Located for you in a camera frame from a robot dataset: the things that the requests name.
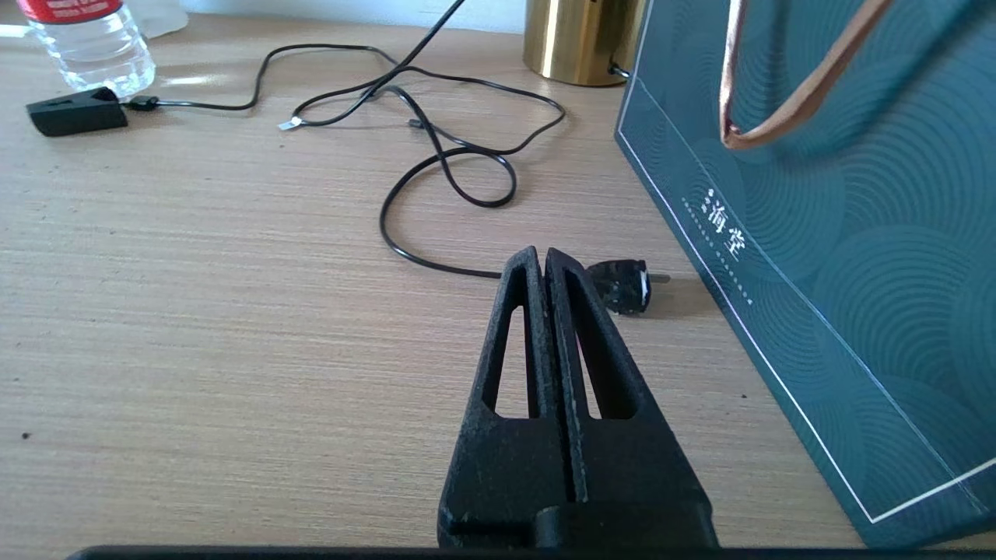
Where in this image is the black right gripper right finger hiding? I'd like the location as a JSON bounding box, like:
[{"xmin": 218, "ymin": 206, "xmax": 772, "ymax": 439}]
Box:
[{"xmin": 545, "ymin": 247, "xmax": 719, "ymax": 549}]

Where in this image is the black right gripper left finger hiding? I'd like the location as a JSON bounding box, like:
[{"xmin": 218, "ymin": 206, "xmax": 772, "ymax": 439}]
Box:
[{"xmin": 437, "ymin": 246, "xmax": 558, "ymax": 549}]

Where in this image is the dark blue paper bag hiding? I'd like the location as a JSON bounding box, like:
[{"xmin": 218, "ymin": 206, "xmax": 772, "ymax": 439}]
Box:
[{"xmin": 614, "ymin": 0, "xmax": 996, "ymax": 549}]

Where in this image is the brass desk lamp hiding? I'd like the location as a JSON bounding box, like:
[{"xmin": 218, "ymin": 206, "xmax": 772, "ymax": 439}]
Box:
[{"xmin": 522, "ymin": 0, "xmax": 648, "ymax": 87}]

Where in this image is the black clip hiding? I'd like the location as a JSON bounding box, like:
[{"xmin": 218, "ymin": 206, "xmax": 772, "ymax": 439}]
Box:
[{"xmin": 26, "ymin": 86, "xmax": 129, "ymax": 138}]

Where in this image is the red-capped water bottle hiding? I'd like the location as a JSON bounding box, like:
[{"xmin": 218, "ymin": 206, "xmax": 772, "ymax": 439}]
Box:
[{"xmin": 16, "ymin": 0, "xmax": 156, "ymax": 98}]

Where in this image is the black lamp power cable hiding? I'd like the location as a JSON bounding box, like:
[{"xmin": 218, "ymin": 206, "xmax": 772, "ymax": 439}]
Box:
[{"xmin": 278, "ymin": 0, "xmax": 672, "ymax": 315}]

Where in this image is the thin black clip cable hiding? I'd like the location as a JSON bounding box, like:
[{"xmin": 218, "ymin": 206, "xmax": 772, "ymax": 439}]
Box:
[{"xmin": 124, "ymin": 44, "xmax": 567, "ymax": 209}]

